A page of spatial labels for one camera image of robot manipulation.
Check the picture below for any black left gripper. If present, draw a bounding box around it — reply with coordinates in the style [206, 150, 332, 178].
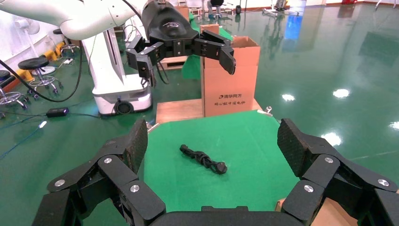
[125, 0, 237, 79]

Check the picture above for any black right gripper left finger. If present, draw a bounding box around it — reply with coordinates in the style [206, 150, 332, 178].
[31, 118, 167, 226]

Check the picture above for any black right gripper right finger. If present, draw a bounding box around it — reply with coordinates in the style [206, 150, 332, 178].
[277, 118, 399, 226]

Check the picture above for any black power cable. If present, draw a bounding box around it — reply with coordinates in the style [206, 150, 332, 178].
[179, 144, 228, 175]

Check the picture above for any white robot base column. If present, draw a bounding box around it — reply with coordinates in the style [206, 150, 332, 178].
[81, 28, 153, 117]

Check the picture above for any small plain cardboard box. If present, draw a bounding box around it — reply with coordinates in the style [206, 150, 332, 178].
[199, 23, 220, 35]

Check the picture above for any flat open cardboard box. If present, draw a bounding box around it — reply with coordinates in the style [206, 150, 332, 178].
[276, 197, 359, 226]

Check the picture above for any tall printed cardboard box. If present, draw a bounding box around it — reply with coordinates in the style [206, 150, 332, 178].
[200, 36, 261, 118]

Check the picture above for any low wooden crate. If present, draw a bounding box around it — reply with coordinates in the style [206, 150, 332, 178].
[158, 55, 188, 71]

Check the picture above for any green background table cloth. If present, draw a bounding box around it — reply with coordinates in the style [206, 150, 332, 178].
[182, 12, 234, 81]

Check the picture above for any black power adapter brick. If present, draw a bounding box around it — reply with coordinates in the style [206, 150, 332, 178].
[46, 107, 70, 119]

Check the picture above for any black round stool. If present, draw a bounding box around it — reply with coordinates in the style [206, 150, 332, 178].
[52, 28, 80, 57]
[0, 70, 29, 110]
[17, 57, 64, 100]

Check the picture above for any yellow floor barrier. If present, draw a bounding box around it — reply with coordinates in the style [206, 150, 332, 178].
[43, 42, 65, 62]

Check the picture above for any white floor fan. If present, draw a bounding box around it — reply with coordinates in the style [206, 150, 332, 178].
[13, 17, 57, 76]

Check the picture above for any black left wrist camera cable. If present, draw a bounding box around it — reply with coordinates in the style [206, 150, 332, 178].
[140, 61, 170, 89]

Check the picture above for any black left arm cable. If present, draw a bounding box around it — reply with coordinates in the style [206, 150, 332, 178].
[0, 40, 84, 104]

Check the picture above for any blue floor cable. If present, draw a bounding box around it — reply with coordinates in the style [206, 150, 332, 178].
[0, 121, 48, 160]

